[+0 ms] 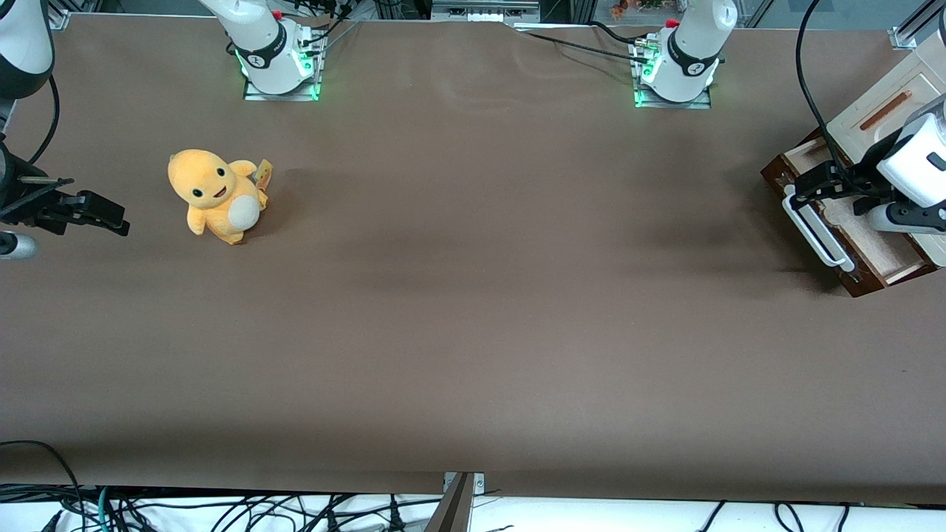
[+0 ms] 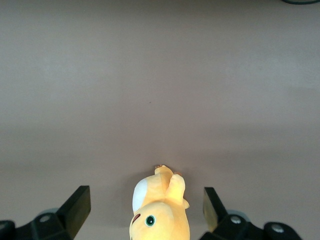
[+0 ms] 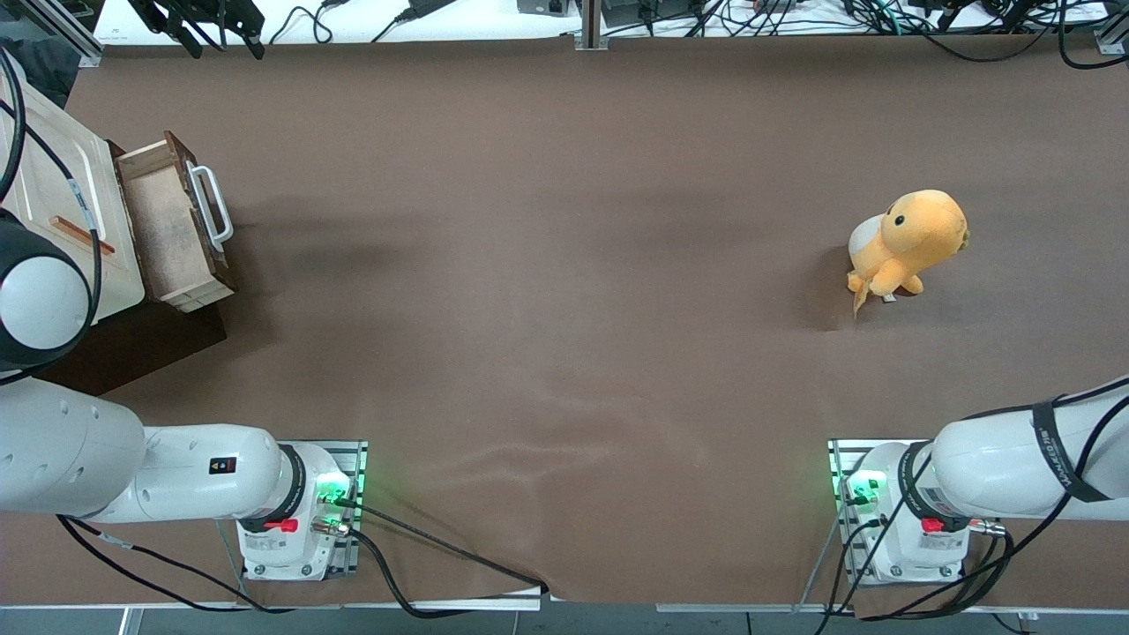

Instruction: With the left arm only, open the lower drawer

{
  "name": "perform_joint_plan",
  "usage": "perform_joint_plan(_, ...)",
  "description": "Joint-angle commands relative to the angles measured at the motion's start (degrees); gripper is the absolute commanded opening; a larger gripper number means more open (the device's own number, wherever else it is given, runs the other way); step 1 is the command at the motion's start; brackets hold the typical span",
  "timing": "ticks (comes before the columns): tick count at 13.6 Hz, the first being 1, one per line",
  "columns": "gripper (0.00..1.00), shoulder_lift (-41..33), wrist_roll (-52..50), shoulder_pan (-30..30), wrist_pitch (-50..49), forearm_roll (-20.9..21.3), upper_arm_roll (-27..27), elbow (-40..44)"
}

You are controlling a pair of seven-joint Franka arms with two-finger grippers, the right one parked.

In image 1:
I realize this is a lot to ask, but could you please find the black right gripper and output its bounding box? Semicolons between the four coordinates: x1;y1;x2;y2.
0;142;131;238

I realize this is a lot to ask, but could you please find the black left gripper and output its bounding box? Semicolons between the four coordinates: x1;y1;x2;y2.
793;135;901;217

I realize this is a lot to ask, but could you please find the white drawer handle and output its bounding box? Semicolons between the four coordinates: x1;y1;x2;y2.
782;185;857;271

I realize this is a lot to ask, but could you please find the cream drawer cabinet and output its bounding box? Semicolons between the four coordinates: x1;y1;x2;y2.
826;50;946;268

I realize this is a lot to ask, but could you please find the dark wooden base board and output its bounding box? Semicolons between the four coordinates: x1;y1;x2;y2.
760;127;939;298

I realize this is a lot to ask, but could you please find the yellow plush toy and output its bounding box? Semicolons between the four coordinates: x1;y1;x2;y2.
167;149;273;246

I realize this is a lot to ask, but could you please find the brown table cover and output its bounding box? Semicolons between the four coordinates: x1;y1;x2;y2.
0;13;946;505

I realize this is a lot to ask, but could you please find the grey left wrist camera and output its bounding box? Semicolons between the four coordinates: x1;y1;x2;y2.
866;199;946;235

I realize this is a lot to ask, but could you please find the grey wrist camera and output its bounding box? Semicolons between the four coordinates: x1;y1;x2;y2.
0;232;38;260
866;199;946;235

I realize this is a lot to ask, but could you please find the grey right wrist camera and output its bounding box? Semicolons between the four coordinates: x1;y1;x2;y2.
0;232;38;260

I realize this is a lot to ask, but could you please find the brown wooden handle strip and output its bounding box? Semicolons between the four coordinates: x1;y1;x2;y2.
860;90;914;132

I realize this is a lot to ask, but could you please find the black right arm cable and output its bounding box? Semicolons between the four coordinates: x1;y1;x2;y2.
27;72;61;167

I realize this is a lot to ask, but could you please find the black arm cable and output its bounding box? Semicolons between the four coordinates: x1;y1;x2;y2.
27;72;61;167
794;0;851;178

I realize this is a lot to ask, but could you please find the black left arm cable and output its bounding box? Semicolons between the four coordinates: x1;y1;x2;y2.
794;0;851;178

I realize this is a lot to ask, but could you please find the aluminium frame profile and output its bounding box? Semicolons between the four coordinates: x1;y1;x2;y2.
889;0;939;51

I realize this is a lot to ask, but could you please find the black looped floor cable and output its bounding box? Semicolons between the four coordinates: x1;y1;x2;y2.
0;440;88;532

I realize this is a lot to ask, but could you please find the short black table cable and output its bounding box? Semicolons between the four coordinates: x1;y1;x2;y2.
588;19;645;47

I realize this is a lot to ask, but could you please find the long black table cable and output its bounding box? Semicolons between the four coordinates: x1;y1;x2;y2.
514;28;655;66

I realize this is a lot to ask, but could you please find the black base cable bundle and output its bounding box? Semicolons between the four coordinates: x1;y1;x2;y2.
296;0;364;61

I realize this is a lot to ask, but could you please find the grey metal frame device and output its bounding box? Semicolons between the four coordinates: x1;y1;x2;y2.
431;0;542;24

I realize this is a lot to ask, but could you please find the metal table clamp bracket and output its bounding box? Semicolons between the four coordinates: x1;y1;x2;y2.
442;471;486;532

